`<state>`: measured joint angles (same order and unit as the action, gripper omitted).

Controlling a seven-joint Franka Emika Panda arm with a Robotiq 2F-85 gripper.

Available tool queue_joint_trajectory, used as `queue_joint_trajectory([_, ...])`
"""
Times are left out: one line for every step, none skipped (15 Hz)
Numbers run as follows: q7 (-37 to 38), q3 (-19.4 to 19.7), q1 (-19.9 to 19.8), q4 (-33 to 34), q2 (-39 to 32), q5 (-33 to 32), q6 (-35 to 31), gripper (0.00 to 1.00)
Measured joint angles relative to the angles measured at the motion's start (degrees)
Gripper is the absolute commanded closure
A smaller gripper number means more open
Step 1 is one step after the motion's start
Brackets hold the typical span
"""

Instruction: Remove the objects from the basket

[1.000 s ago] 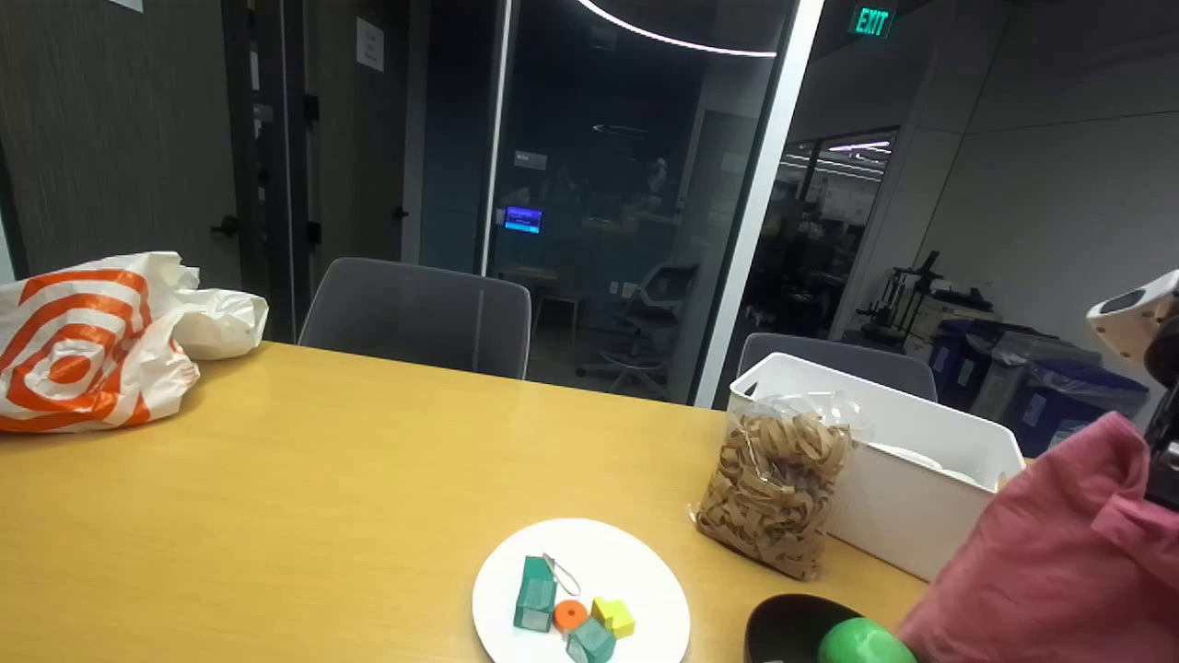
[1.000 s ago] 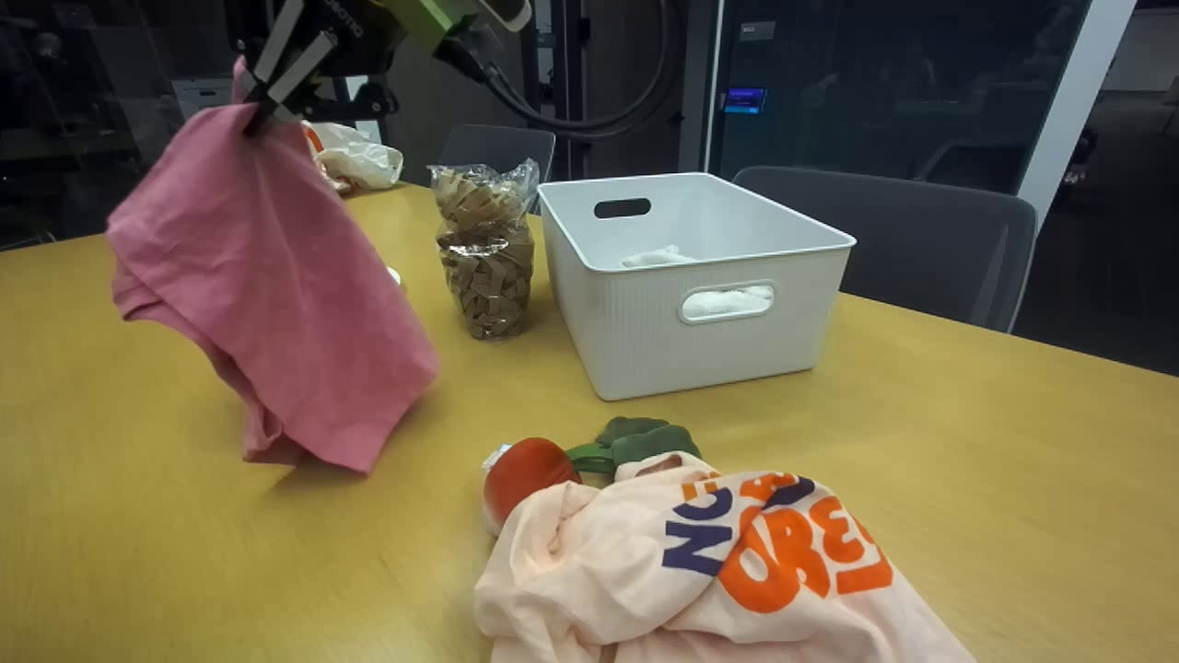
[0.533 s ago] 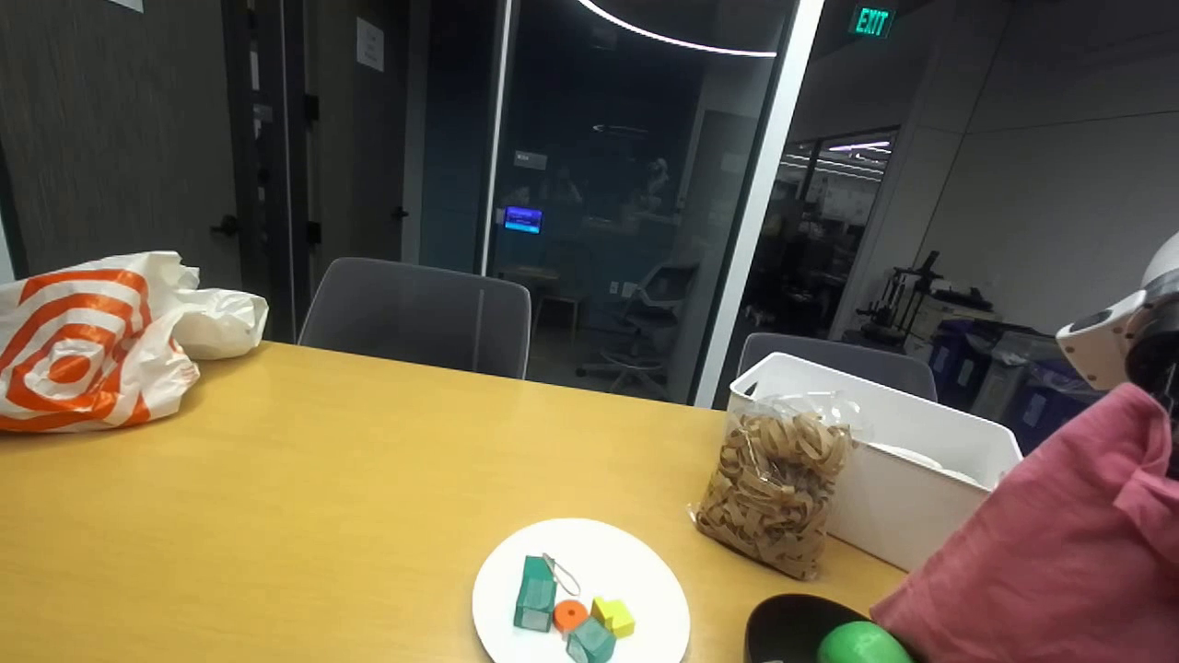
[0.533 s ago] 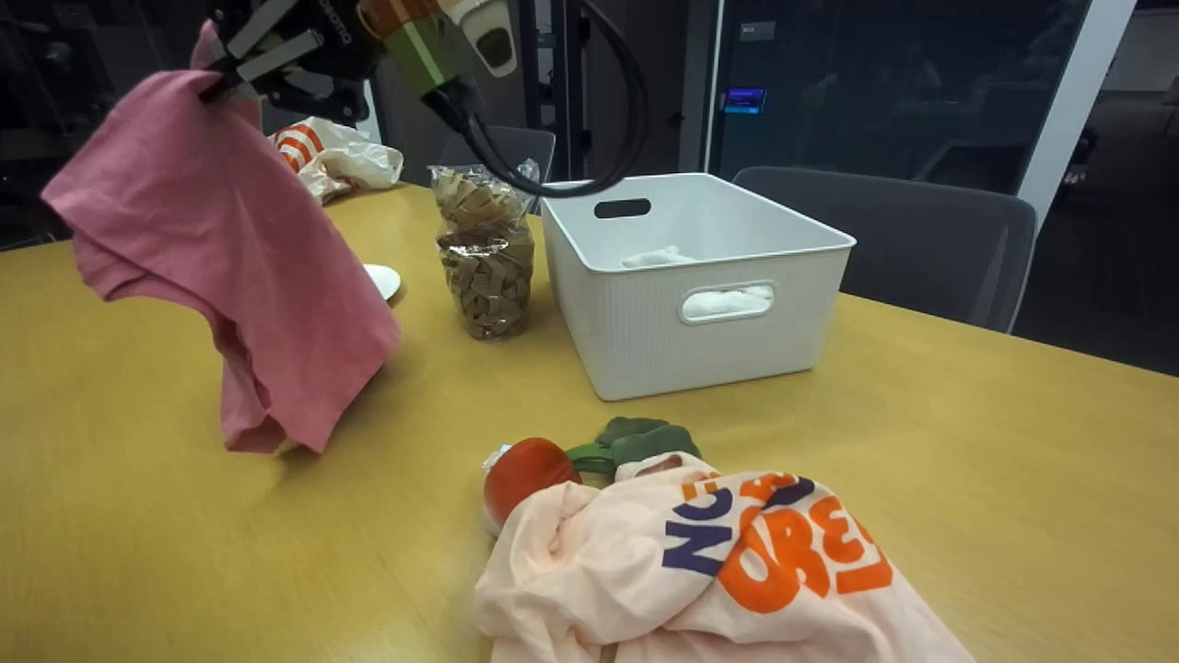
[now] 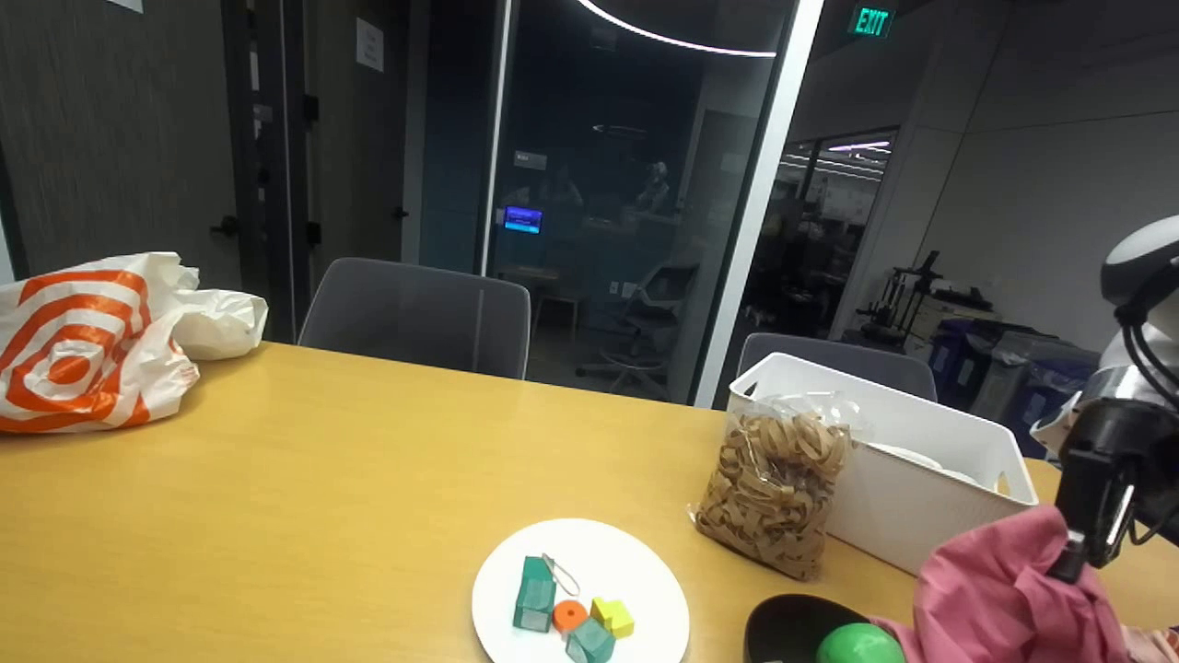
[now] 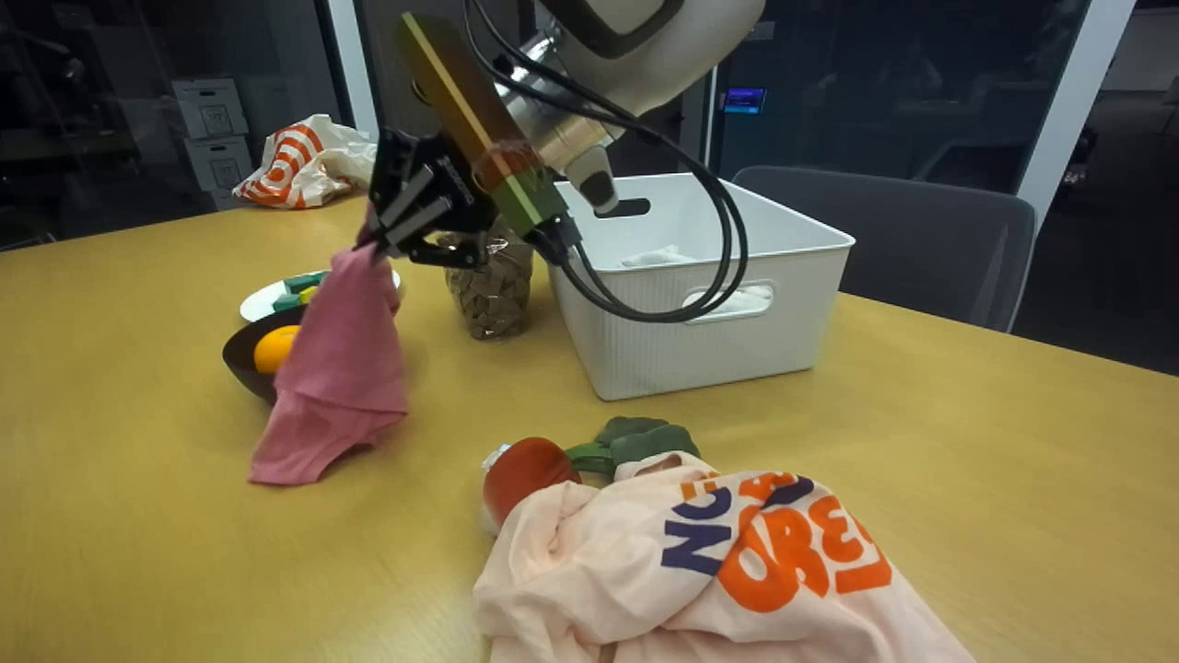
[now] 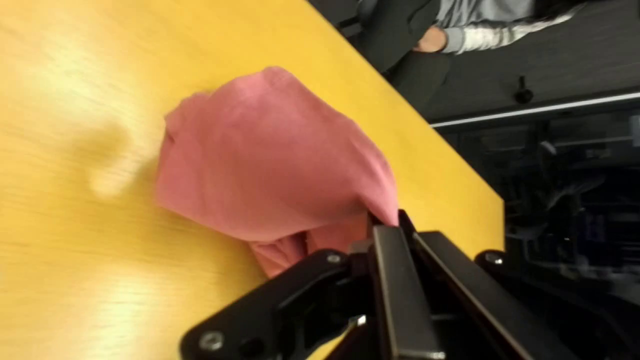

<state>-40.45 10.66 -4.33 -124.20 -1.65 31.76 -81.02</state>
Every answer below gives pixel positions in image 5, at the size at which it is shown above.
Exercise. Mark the green toy apple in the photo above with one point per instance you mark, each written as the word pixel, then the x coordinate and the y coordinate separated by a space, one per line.
pixel 861 646

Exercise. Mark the orange and white plastic bag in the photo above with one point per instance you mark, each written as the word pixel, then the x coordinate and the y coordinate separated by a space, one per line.
pixel 86 350

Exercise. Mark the orange round bead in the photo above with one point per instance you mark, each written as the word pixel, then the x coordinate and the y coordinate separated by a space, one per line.
pixel 567 616

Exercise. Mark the white round plate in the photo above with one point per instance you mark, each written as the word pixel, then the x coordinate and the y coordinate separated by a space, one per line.
pixel 576 576

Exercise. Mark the green exit sign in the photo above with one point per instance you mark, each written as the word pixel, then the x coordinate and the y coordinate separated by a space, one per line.
pixel 869 20

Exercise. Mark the yellow toy block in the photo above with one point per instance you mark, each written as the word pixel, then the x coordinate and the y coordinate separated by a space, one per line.
pixel 611 616

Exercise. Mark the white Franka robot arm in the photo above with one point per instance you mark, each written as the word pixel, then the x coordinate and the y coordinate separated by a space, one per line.
pixel 1147 264

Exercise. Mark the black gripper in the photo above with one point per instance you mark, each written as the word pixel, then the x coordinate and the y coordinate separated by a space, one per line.
pixel 1123 467

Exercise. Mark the white glass wall post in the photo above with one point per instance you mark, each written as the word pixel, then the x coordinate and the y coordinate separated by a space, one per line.
pixel 759 198

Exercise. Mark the white paper door sign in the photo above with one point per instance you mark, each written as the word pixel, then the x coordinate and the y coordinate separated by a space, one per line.
pixel 371 43

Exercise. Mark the white plastic basket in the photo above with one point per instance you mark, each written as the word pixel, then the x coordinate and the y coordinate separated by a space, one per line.
pixel 896 501

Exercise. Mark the blue recycling bin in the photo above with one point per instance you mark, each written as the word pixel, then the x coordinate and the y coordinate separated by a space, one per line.
pixel 977 368
pixel 1042 393

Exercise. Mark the clear bag of pasta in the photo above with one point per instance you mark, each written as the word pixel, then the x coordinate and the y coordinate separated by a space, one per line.
pixel 776 490

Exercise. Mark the small teal toy block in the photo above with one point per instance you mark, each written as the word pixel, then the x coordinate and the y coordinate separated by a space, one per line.
pixel 589 642

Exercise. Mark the pink shirt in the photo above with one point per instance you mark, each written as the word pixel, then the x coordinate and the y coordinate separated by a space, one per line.
pixel 1007 603

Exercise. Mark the large teal toy block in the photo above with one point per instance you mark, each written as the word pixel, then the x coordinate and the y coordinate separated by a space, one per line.
pixel 534 593

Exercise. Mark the blue lit display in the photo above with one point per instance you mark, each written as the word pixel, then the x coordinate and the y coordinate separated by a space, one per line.
pixel 520 217

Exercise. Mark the black bowl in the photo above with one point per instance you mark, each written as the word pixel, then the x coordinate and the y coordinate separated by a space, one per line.
pixel 787 629

